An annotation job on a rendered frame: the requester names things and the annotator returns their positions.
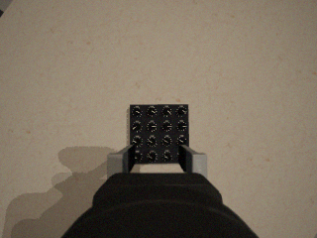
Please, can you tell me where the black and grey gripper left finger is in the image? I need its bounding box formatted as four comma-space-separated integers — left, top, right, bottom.
107, 145, 135, 179

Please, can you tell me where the black knob box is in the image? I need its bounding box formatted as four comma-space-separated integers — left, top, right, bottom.
130, 104, 189, 164

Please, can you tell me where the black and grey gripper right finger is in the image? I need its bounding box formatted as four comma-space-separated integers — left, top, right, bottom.
178, 145, 207, 178

